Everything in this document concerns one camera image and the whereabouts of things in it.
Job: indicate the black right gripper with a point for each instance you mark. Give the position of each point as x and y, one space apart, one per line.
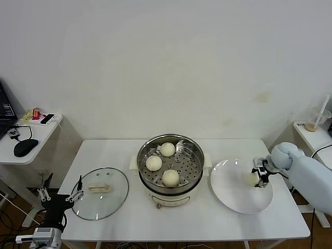
264 173

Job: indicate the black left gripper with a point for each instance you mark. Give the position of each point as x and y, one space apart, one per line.
55 207

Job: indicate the white steamed baozi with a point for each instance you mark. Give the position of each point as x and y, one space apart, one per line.
170 178
167 149
153 163
251 180

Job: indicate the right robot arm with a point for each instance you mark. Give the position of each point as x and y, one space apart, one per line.
306 168

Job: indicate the perforated steel steamer basket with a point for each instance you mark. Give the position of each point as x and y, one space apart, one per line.
186 166

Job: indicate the white round plate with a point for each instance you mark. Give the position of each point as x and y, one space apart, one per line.
233 186

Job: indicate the black computer mouse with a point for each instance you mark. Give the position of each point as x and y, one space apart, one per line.
25 147

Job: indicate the white side desk with laptop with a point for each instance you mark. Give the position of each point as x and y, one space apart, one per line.
39 135

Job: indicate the white side desk with cup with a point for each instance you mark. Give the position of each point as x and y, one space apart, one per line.
311 137

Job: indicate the white flat device under phone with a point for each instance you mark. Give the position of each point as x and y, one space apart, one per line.
36 122

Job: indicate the black smartphone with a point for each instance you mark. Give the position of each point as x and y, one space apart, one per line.
47 118

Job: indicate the pink orange small package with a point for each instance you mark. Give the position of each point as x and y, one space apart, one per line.
36 114

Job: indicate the yellow snack packet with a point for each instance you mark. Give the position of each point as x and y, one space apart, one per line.
26 116

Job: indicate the clear plastic drink cup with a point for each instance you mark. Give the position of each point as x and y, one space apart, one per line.
321 118

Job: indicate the cream electric cooker pot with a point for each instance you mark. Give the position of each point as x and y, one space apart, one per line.
171 201

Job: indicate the white drinking straw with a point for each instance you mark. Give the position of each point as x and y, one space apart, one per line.
321 111

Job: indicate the black laptop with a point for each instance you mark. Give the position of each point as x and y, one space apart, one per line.
5 109

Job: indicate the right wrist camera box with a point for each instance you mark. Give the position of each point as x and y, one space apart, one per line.
258 162

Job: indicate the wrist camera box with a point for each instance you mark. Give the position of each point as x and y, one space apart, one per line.
258 162
39 233

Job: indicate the white wall socket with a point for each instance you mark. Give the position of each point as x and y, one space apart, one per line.
42 172

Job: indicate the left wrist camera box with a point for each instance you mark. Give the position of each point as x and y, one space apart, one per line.
39 233

